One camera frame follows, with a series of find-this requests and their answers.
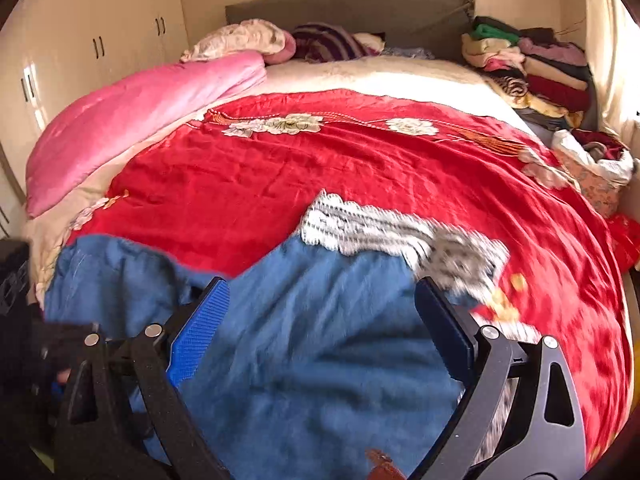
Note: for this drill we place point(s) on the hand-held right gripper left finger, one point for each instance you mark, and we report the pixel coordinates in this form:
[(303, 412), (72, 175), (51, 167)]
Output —
[(200, 330)]

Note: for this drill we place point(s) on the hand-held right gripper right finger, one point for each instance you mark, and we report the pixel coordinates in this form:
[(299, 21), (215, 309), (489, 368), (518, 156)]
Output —
[(445, 332)]

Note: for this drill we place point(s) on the blue pants with patterned lining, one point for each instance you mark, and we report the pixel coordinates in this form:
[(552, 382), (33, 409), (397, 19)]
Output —
[(310, 360)]

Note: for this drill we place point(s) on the red floral blanket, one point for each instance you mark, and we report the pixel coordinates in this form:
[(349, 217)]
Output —
[(350, 170)]

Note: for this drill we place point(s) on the pink quilt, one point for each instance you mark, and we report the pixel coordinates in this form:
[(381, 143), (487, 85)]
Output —
[(125, 120)]

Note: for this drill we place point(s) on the floral fabric cushion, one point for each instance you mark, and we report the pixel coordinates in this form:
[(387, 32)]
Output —
[(592, 187)]

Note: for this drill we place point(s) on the white and dark red clothes heap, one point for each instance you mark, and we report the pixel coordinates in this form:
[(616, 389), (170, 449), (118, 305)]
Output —
[(595, 152)]

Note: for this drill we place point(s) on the cream wardrobe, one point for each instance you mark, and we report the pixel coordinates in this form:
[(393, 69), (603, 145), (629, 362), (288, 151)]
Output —
[(75, 20)]

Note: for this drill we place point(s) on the pile of folded clothes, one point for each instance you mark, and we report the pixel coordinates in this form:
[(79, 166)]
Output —
[(545, 70)]

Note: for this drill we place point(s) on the grey-blue patterned cloth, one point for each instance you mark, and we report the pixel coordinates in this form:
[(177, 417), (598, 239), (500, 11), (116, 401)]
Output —
[(410, 53)]

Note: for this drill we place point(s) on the cream and pink floral pillow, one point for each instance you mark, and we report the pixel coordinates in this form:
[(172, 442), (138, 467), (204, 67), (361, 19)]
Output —
[(240, 37)]

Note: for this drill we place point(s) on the small white cloth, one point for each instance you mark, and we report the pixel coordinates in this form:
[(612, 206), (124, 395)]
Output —
[(369, 41)]

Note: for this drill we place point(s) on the cream curtain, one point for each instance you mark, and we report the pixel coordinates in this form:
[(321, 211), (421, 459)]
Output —
[(610, 60)]

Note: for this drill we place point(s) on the grey bed headboard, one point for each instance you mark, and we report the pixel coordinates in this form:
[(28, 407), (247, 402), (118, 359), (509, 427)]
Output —
[(350, 10)]

